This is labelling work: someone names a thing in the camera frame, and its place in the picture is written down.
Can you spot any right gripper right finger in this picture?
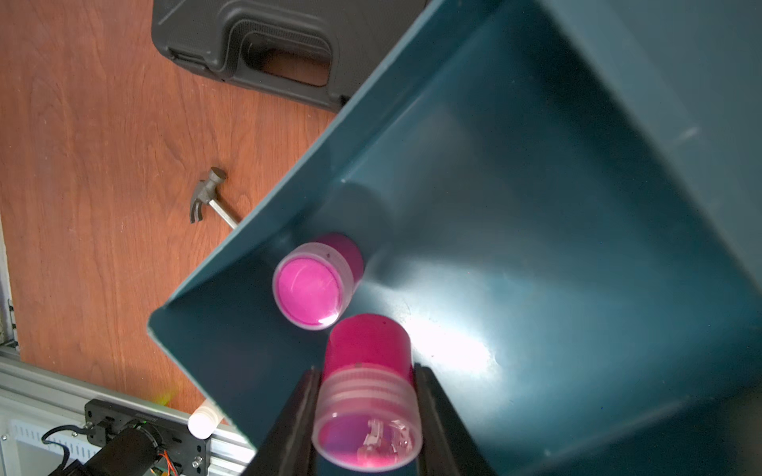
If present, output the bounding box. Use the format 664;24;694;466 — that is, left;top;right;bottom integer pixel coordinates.
414;364;494;476

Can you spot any teal top drawer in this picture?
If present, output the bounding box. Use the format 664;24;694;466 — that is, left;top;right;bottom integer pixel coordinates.
148;1;761;475

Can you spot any black plastic tool case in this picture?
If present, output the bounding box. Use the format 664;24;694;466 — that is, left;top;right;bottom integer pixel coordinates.
151;0;428;112

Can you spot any aluminium front rail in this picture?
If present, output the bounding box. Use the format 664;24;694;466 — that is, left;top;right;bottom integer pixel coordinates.
1;349;256;475

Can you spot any small claw hammer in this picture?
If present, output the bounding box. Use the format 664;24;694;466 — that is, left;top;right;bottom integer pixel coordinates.
190;167;239;229

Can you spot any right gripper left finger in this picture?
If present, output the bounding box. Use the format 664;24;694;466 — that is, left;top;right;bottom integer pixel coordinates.
242;368;321;476

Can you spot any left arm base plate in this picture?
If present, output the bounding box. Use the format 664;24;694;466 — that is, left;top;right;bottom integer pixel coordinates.
83;399;210;475

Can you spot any pink paint can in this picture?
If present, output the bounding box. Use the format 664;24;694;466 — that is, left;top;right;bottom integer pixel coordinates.
272;233;365;330
312;315;424;473

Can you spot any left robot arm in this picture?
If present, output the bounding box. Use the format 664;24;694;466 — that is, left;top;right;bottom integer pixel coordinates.
41;426;160;476

